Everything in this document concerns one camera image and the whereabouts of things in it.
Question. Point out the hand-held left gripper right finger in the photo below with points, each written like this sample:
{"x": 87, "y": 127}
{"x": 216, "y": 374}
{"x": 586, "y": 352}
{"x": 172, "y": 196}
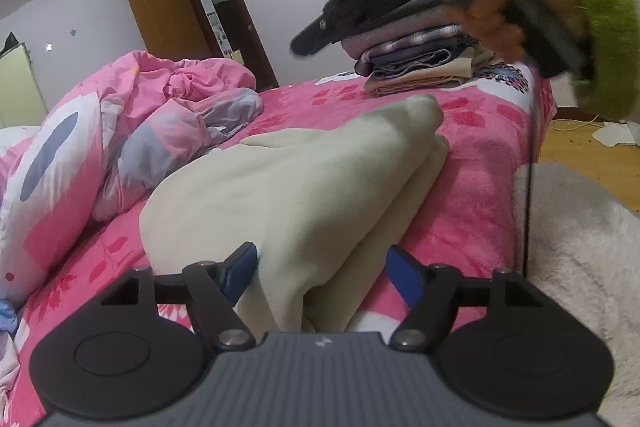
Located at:
{"x": 406, "y": 277}

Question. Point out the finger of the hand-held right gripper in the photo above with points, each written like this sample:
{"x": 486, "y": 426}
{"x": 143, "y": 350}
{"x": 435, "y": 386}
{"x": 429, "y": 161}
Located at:
{"x": 315, "y": 38}

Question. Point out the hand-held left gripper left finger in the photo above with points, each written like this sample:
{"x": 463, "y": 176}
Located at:
{"x": 240, "y": 272}

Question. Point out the beige zip jacket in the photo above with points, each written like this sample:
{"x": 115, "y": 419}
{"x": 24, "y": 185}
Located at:
{"x": 300, "y": 187}

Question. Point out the stack of folded clothes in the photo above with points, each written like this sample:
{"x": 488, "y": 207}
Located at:
{"x": 415, "y": 57}

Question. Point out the pink floral fleece blanket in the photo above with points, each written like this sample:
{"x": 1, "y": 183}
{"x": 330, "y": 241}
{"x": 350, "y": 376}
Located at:
{"x": 475, "y": 187}

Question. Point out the pink patterned quilt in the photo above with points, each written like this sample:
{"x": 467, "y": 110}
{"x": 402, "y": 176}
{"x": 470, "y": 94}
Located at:
{"x": 175, "y": 97}

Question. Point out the wooden door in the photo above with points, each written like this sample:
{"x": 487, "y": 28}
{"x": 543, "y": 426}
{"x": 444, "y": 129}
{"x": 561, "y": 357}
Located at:
{"x": 160, "y": 7}

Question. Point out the white fluffy rug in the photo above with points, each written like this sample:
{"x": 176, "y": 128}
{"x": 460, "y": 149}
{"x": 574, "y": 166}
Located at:
{"x": 590, "y": 257}

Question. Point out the light blue garment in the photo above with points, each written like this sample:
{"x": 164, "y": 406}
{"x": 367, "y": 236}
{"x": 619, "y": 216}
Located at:
{"x": 7, "y": 314}

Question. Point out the white garment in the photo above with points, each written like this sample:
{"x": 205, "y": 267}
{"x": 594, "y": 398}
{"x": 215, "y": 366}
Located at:
{"x": 7, "y": 367}

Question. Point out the white cardboard piece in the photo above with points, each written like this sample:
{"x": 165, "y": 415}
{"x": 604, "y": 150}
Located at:
{"x": 617, "y": 134}

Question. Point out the pale green cabinet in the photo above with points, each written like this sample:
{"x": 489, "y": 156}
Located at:
{"x": 20, "y": 87}

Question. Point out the small black object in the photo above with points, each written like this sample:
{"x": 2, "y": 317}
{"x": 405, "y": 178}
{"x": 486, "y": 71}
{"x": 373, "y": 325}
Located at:
{"x": 9, "y": 44}

